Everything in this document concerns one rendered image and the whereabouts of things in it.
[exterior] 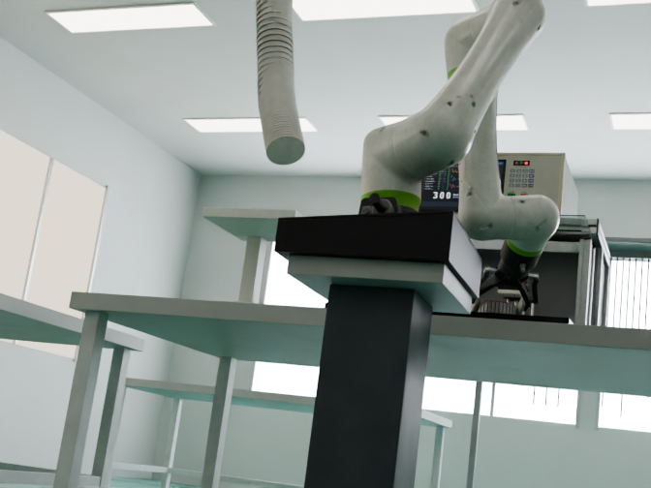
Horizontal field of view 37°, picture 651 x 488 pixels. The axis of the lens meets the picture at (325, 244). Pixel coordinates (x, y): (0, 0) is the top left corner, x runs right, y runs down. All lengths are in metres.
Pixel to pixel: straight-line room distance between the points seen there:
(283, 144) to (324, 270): 2.04
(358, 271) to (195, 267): 8.66
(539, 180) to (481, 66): 0.88
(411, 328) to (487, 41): 0.65
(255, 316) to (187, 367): 7.73
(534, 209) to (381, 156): 0.40
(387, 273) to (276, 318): 0.76
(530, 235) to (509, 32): 0.46
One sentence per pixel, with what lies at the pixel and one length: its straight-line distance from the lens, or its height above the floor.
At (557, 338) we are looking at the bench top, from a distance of 2.39.
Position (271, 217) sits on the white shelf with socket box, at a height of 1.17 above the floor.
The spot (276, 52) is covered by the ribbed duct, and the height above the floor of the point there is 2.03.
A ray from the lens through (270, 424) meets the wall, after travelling 9.84.
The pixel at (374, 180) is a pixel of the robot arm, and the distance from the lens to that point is 2.05.
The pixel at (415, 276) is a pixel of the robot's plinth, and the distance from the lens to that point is 1.86.
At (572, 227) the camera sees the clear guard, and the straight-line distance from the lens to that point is 2.56.
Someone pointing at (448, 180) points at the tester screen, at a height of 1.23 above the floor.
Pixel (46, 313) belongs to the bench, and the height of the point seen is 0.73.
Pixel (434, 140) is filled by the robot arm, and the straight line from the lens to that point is 1.94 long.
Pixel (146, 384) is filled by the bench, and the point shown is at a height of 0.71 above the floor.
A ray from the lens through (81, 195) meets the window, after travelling 8.95.
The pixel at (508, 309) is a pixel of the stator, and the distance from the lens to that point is 2.50.
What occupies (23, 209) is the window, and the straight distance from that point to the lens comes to 8.32.
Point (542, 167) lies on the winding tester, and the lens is 2.92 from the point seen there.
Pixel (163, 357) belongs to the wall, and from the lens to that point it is 10.30.
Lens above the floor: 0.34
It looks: 13 degrees up
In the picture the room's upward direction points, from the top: 7 degrees clockwise
